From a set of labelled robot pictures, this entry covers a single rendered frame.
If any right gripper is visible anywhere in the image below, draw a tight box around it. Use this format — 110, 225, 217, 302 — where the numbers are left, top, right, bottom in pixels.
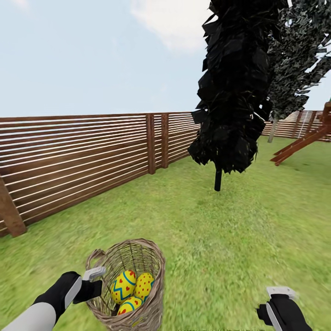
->
257, 304, 273, 325

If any easter egg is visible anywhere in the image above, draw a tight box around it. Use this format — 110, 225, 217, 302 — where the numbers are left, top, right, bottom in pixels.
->
110, 270, 138, 303
133, 272, 155, 301
116, 296, 145, 315

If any wicker basket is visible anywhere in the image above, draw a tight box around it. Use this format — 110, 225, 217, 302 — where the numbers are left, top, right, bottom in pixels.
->
84, 238, 166, 331

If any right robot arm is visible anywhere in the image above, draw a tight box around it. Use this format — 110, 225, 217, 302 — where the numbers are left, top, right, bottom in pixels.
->
257, 286, 313, 331

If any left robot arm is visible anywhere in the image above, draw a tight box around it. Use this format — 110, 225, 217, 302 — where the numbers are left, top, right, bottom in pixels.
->
1, 266, 107, 331

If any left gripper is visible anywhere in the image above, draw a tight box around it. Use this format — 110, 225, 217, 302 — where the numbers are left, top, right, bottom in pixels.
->
73, 280, 103, 305

